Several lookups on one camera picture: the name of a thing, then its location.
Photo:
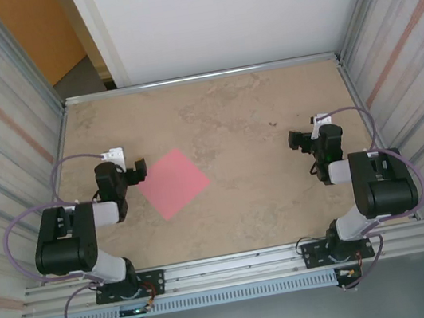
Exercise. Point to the white door frame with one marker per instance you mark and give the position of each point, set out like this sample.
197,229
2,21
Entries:
95,32

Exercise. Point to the small board with green light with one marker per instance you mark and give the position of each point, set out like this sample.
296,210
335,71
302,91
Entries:
135,310

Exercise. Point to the aluminium corner post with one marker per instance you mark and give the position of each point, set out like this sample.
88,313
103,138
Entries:
362,2
23,55

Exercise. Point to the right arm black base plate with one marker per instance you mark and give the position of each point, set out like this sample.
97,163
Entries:
312,256

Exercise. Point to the aluminium table side rail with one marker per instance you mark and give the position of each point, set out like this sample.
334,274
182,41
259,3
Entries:
61,130
360,103

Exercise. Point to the yellow connector plug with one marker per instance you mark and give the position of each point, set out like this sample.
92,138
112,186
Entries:
349,273

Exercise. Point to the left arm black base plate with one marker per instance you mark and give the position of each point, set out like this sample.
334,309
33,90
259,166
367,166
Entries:
154,279

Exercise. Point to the long aluminium table edge rail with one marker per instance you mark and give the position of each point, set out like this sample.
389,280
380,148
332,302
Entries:
203,77

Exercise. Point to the wide aluminium mounting rail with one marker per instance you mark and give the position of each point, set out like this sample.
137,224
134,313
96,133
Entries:
233,268

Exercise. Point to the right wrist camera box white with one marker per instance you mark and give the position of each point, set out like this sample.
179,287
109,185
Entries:
321,120

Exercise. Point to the orange wooden door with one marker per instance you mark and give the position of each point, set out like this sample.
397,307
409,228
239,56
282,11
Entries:
35,33

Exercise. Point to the pink cloth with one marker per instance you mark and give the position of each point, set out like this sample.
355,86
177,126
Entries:
173,183

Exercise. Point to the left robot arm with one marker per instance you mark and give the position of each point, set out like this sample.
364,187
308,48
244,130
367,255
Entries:
65,251

